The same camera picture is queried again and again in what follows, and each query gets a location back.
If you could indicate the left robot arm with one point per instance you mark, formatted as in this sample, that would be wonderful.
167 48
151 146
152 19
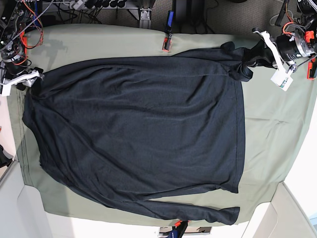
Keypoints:
295 46

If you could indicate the white power strip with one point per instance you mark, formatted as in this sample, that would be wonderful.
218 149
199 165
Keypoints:
74 4

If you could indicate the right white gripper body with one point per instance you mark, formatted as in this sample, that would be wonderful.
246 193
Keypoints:
27 79

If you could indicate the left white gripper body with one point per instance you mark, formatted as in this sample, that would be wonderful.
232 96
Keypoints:
274 58

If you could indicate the bottom orange clamp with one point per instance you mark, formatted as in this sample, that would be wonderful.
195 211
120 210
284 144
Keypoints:
178 230

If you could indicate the green table cloth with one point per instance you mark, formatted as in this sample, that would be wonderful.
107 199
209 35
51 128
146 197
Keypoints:
276 124

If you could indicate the dark navy long-sleeve shirt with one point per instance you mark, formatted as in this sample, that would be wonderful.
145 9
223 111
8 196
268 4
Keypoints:
126 132

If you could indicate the right orange clamp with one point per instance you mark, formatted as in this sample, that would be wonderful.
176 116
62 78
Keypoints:
312 70

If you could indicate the orange clamp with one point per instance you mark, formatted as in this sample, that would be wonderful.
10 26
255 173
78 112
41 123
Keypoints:
312 70
23 40
168 32
178 230

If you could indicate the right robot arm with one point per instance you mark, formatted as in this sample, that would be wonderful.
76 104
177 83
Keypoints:
15 65

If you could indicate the top left orange clamp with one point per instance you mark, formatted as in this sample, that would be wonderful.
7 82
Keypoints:
23 40

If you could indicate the top middle orange clamp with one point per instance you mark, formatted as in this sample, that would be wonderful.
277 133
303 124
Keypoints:
168 32

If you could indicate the grey metal table bracket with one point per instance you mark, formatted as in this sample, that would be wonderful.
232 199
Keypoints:
145 18

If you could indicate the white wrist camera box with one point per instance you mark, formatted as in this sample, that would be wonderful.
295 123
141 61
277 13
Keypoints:
282 80

